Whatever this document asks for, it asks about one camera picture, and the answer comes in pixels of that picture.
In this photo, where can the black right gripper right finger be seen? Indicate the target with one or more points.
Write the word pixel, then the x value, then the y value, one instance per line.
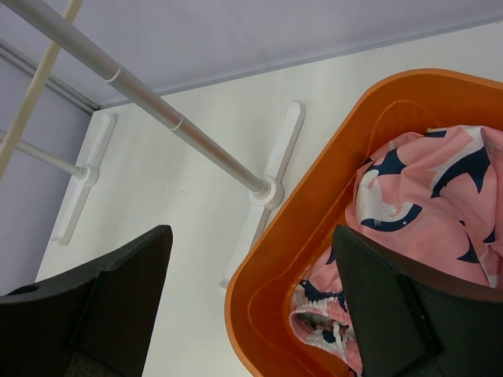
pixel 412 320

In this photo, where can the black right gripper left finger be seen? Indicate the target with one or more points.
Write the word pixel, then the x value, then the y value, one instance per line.
pixel 93 320

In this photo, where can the pink shark print shorts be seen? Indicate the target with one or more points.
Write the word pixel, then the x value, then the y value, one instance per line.
pixel 435 198

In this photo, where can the wooden clothes hanger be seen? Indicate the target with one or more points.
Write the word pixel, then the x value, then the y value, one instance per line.
pixel 26 108

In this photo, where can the orange plastic basket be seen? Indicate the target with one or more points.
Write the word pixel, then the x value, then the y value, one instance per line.
pixel 258 295

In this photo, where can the metal clothes rack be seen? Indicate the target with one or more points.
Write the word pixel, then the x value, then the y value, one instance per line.
pixel 266 193

